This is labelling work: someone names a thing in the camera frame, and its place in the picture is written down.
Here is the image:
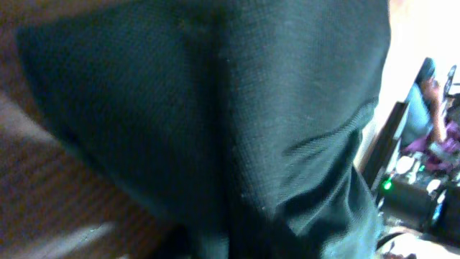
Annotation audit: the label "background robot equipment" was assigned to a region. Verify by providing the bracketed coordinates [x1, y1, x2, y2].
[376, 172, 459, 248]

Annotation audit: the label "person in background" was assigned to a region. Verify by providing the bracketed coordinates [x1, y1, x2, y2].
[400, 58, 459, 173]

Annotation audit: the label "black shorts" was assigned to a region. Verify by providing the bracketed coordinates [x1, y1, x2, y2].
[17, 0, 390, 259]

